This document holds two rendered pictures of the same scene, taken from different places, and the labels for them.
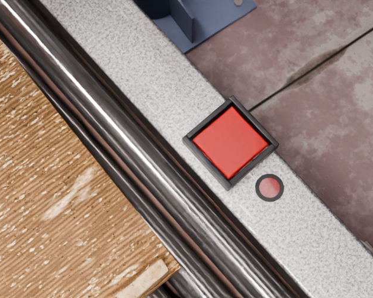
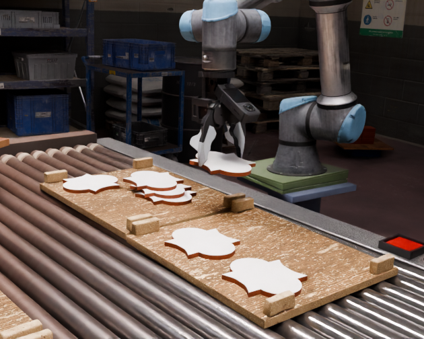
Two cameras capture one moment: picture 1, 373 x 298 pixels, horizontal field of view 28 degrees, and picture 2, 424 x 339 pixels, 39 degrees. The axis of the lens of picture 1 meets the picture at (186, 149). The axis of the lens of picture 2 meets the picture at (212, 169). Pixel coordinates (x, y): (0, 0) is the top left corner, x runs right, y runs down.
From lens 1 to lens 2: 1.08 m
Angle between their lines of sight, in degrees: 59
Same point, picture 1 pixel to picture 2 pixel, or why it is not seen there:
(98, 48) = (323, 227)
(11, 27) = not seen: hidden behind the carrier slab
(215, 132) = (395, 241)
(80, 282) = (345, 268)
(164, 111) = (364, 241)
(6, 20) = not seen: hidden behind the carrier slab
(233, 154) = (408, 246)
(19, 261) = (309, 262)
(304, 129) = not seen: outside the picture
